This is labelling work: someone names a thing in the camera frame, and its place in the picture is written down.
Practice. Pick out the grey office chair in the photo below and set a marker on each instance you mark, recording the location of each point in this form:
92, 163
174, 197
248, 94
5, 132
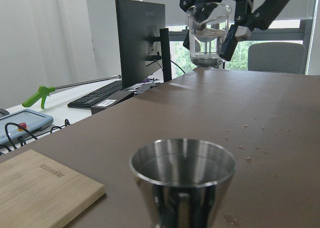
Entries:
277, 57

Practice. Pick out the bamboo cutting board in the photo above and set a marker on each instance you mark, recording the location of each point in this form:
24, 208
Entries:
36, 191

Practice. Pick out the black keyboard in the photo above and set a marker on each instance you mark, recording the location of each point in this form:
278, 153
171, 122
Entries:
94, 97

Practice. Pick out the steel jigger measuring cup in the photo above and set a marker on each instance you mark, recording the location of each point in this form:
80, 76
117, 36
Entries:
182, 181

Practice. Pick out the black small box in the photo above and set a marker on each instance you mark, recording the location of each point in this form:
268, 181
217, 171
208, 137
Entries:
111, 100

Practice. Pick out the white crumbs on table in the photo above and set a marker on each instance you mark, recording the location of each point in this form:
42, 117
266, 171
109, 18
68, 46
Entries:
259, 138

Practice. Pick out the clear glass beaker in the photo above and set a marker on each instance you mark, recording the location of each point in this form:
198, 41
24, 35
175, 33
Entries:
208, 25

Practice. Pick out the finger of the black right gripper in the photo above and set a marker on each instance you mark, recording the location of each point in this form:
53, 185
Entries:
246, 20
190, 2

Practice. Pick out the blue teach pendant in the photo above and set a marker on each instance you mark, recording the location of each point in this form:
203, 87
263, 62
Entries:
31, 120

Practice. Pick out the black computer monitor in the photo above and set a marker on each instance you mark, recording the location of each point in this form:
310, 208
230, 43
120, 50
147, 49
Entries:
144, 44

